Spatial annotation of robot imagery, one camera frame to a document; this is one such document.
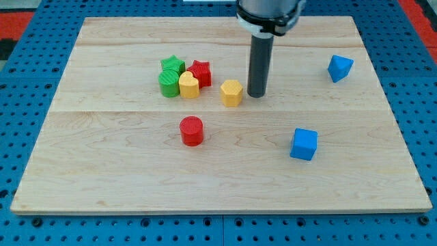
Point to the light wooden board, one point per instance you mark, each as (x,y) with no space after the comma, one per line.
(111,142)

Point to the green star block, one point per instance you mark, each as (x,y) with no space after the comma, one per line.
(173,63)

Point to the red star block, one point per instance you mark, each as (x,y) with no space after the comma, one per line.
(201,71)

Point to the green cylinder block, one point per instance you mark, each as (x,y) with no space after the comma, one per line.
(168,82)

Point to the blue triangle block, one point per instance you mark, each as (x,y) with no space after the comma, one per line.
(339,67)

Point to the yellow heart block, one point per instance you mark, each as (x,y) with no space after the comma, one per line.
(189,85)

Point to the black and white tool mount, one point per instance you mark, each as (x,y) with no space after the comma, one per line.
(266,18)

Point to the blue cube block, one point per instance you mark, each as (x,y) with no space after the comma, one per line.
(304,144)

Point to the red cylinder block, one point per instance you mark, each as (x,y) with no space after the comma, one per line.
(191,130)

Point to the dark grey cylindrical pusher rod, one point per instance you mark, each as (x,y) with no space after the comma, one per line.
(259,66)

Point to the yellow hexagon block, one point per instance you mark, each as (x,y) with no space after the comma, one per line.
(231,93)

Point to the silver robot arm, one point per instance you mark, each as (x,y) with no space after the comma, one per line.
(265,19)

